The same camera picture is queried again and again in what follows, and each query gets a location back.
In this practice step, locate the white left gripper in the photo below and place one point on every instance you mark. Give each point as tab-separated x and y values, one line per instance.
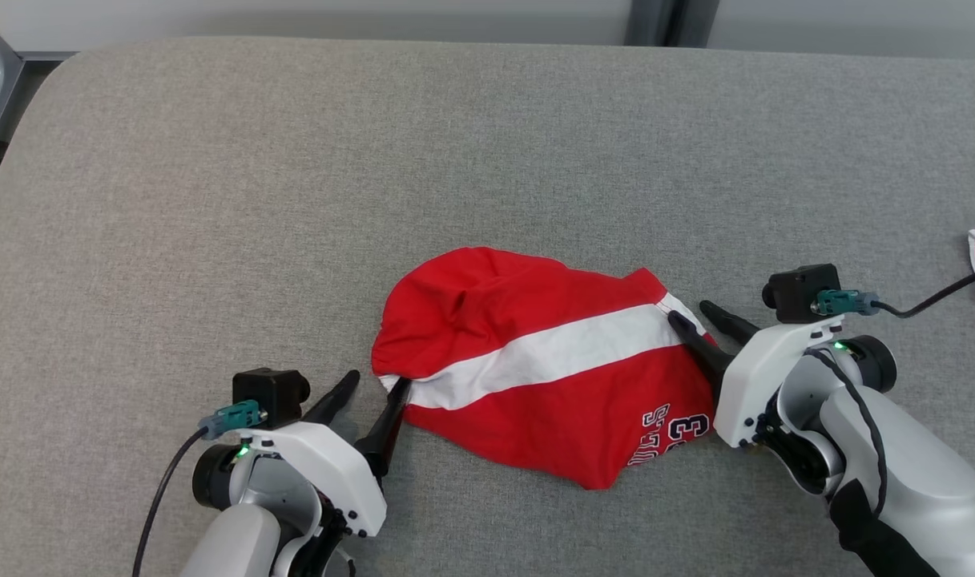
335	465

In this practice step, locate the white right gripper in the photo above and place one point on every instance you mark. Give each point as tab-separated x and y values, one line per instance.
755	385

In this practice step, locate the red white basketball shorts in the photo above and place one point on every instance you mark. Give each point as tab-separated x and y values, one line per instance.
535	304

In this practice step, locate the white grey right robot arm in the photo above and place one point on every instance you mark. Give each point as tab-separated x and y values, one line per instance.
920	465

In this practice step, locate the grey fabric sofa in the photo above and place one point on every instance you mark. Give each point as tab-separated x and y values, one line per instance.
295	200

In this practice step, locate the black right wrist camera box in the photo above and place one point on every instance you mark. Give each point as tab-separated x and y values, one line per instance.
799	292

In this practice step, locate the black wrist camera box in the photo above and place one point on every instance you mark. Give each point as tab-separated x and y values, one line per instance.
799	292
271	393

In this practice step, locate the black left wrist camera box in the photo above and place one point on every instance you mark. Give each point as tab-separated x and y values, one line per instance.
271	393

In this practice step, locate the teal left camera connector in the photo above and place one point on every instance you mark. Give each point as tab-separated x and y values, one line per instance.
235	418

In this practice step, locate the teal camera connector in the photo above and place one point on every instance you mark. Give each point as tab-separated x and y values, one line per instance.
235	418
844	303

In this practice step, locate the teal right camera connector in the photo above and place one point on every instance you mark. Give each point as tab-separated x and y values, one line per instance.
844	303

